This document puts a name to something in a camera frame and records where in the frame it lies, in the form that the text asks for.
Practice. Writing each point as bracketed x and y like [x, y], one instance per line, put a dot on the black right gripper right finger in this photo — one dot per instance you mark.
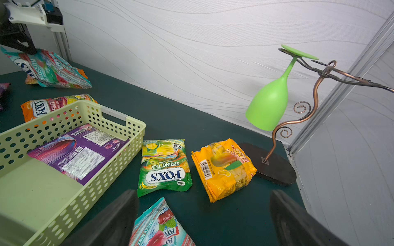
[295, 227]

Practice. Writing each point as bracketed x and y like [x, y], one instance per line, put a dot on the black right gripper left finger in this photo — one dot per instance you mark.
[113, 226]

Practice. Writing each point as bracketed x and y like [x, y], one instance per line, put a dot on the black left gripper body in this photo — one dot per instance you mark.
[15, 36]

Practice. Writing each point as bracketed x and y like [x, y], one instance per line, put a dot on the teal candy bag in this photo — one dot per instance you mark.
[49, 69]

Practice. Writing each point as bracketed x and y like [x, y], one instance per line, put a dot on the pale green plastic basket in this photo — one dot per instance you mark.
[40, 206]

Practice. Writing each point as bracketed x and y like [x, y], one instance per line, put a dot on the green Fox's spring tea bag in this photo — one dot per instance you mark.
[164, 166]

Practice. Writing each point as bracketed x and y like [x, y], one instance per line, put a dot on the orange pink Fox's fruits bag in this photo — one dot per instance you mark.
[35, 108]

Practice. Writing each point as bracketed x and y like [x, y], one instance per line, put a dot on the yellow candy bag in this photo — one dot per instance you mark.
[224, 168]

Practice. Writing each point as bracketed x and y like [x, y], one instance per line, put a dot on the teal Fox's mint bag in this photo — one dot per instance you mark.
[158, 226]

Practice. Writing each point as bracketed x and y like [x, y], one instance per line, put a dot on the pink purple candy bag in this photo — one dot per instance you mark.
[4, 89]

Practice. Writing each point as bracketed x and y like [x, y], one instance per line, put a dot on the green plastic wine glass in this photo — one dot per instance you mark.
[269, 104]

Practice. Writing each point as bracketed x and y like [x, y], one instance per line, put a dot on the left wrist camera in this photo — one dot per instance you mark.
[32, 16]

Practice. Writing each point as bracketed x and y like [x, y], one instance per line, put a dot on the bronze wire glass stand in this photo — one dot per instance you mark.
[277, 169]

